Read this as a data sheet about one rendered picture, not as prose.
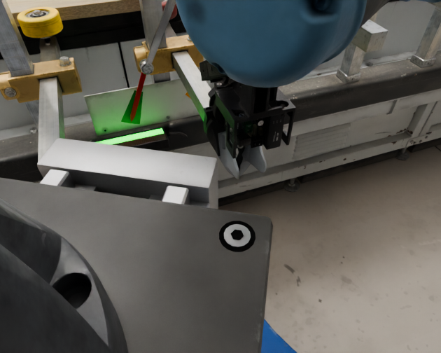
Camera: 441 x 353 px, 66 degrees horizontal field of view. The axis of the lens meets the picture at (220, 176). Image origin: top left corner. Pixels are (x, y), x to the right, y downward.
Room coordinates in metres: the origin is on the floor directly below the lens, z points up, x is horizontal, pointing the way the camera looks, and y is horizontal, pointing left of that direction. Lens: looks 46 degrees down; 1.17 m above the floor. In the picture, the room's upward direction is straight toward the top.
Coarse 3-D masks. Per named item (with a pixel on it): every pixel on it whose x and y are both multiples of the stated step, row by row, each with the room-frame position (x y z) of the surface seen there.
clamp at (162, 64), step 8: (168, 40) 0.68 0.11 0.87; (176, 40) 0.68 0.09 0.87; (184, 40) 0.68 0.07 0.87; (136, 48) 0.64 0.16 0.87; (144, 48) 0.65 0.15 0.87; (160, 48) 0.64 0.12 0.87; (168, 48) 0.64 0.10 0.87; (176, 48) 0.65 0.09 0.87; (184, 48) 0.66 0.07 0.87; (192, 48) 0.66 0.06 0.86; (136, 56) 0.63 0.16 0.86; (144, 56) 0.63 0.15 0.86; (160, 56) 0.64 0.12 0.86; (168, 56) 0.64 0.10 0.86; (192, 56) 0.66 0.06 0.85; (200, 56) 0.67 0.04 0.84; (136, 64) 0.64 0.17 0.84; (160, 64) 0.64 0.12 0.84; (168, 64) 0.64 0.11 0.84; (152, 72) 0.63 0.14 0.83; (160, 72) 0.64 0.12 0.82
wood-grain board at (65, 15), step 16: (16, 0) 0.82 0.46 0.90; (32, 0) 0.82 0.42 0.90; (48, 0) 0.82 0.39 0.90; (64, 0) 0.82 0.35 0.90; (80, 0) 0.82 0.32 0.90; (96, 0) 0.82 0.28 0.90; (112, 0) 0.82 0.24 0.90; (128, 0) 0.83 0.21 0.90; (16, 16) 0.75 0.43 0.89; (64, 16) 0.78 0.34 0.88; (80, 16) 0.79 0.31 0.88
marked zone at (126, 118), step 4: (132, 96) 0.61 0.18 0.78; (132, 100) 0.61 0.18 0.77; (140, 100) 0.62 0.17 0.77; (128, 104) 0.61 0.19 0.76; (132, 104) 0.61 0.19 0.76; (140, 104) 0.62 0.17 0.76; (128, 108) 0.61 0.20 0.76; (140, 108) 0.62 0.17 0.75; (128, 112) 0.61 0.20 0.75; (136, 112) 0.62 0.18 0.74; (140, 112) 0.62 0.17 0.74; (124, 116) 0.61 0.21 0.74; (128, 116) 0.61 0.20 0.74; (136, 116) 0.61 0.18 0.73; (140, 116) 0.62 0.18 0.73; (124, 120) 0.60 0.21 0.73; (128, 120) 0.61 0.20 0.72; (132, 120) 0.61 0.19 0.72; (136, 120) 0.61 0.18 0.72
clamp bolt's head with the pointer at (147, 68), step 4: (148, 64) 0.61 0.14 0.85; (144, 68) 0.61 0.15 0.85; (148, 68) 0.61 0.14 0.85; (144, 72) 0.61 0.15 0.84; (148, 72) 0.61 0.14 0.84; (140, 76) 0.62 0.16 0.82; (144, 76) 0.62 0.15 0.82; (140, 80) 0.62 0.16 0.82; (144, 80) 0.62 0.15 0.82; (140, 84) 0.62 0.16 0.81; (140, 88) 0.62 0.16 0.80; (136, 92) 0.61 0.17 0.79; (140, 92) 0.62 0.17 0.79; (136, 96) 0.61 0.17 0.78; (140, 96) 0.62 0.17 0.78; (136, 100) 0.61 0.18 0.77; (136, 104) 0.61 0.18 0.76; (132, 108) 0.61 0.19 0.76; (136, 108) 0.61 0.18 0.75; (132, 112) 0.61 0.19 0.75; (132, 116) 0.61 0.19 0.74
